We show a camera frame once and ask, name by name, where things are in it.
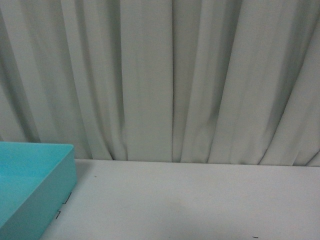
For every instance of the grey pleated curtain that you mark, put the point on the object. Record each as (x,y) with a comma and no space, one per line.
(179,81)

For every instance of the turquoise plastic storage box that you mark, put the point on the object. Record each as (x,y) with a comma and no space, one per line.
(36,179)

